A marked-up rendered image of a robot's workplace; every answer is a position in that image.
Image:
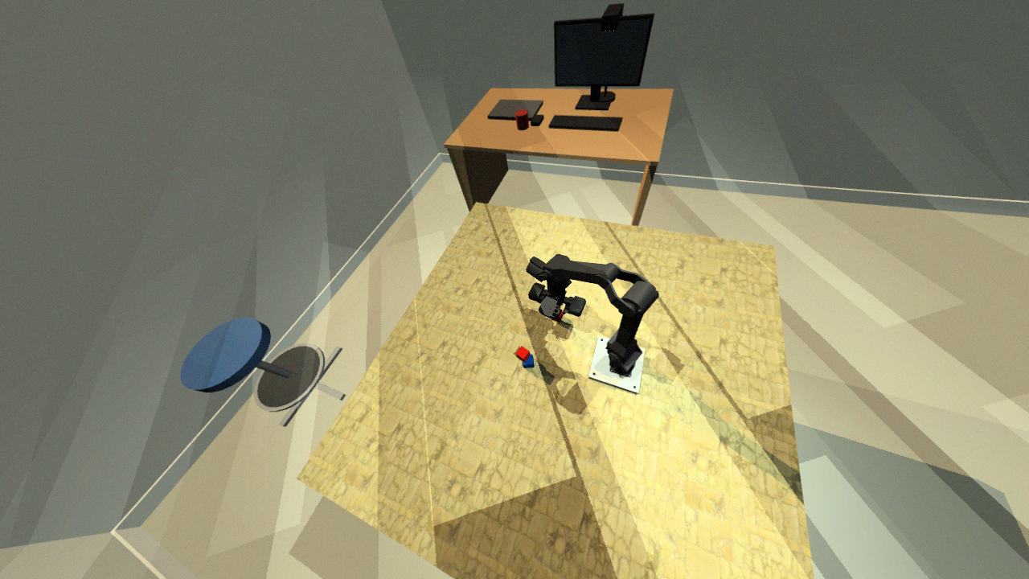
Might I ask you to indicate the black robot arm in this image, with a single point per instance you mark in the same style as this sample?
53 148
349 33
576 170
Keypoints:
622 347

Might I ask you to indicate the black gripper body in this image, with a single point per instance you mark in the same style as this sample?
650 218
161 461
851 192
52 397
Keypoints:
575 305

